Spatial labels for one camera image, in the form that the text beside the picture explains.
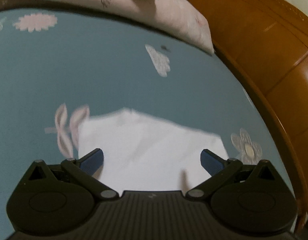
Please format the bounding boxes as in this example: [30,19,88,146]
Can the wooden headboard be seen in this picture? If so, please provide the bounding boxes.
[187,0,308,230]

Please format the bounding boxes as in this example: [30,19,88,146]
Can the pink floral folded quilt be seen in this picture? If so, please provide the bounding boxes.
[0,0,215,54]

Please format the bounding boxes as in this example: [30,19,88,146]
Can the white long-sleeve shirt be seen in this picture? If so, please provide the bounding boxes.
[78,108,228,193]

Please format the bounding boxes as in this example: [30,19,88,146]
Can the teal floral bed sheet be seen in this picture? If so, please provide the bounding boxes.
[0,9,290,239]

